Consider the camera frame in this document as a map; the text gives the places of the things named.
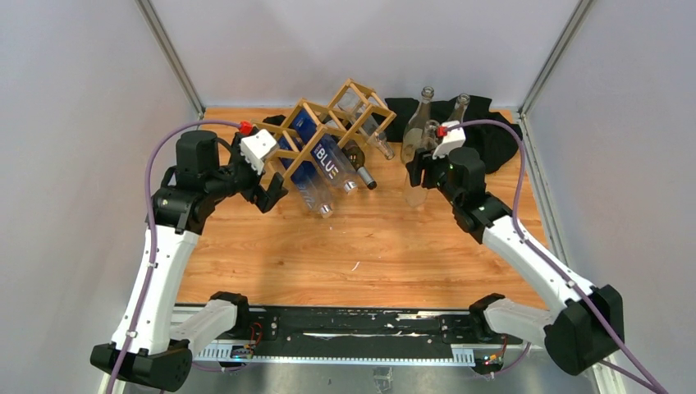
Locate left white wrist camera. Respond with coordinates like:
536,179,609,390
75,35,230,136
240,129,279,175

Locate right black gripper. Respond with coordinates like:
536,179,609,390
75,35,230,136
408,143,462,207

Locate dark bottle grey cap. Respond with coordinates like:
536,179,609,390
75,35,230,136
342,140,378,190

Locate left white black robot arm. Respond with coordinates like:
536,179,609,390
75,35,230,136
90,126,286,392

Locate blue BLU labelled bottle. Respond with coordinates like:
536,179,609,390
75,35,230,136
291,109,357,194

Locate clear bottle gold black label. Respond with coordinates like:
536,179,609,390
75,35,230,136
400,86,434,164

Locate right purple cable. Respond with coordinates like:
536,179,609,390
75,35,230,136
436,119,670,394

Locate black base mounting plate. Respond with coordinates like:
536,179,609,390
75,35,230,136
198,305,524,360

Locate clear square bottle silver cap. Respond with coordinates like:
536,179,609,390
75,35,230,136
403,119,441,208

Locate aluminium frame rails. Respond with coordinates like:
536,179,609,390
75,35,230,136
111,304,613,366

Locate clear bottle white label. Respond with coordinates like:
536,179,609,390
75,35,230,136
443,94,471,126

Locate blue bottle silver cap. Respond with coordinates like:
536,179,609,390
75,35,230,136
291,161,333,218

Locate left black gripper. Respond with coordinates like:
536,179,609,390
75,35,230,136
205,132,288,211

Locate wooden lattice wine rack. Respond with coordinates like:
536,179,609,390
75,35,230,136
251,78,396,181

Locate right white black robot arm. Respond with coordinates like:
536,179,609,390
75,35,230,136
406,147,625,375

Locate black cloth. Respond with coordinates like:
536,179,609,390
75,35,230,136
262,94,524,176

